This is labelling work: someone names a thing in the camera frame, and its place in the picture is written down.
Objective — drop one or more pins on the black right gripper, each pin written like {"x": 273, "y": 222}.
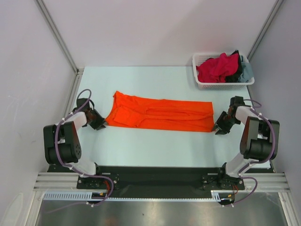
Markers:
{"x": 224, "y": 123}

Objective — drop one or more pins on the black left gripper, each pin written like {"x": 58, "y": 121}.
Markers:
{"x": 98, "y": 125}

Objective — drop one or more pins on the orange t-shirt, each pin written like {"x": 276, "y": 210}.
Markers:
{"x": 163, "y": 114}

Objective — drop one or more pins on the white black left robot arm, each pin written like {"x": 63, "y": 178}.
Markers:
{"x": 61, "y": 142}

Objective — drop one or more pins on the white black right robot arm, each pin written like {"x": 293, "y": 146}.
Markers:
{"x": 259, "y": 141}

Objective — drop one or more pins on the magenta t-shirt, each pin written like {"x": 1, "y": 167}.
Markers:
{"x": 223, "y": 69}

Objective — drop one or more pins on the grey blue t-shirt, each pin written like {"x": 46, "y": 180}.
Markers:
{"x": 247, "y": 72}

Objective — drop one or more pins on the white perforated laundry basket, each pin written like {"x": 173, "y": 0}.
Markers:
{"x": 199, "y": 58}

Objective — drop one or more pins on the aluminium left side rail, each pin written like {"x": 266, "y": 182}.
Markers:
{"x": 66, "y": 91}

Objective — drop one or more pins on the black front mounting rail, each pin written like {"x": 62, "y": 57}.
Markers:
{"x": 152, "y": 182}

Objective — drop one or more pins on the aluminium front frame rail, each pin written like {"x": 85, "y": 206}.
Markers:
{"x": 267, "y": 182}

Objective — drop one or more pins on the aluminium left corner post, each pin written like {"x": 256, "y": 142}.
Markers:
{"x": 56, "y": 34}

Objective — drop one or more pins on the aluminium corner post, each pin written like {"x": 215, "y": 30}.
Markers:
{"x": 266, "y": 25}
{"x": 56, "y": 34}

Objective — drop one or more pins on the aluminium right corner post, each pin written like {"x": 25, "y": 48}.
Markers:
{"x": 266, "y": 25}

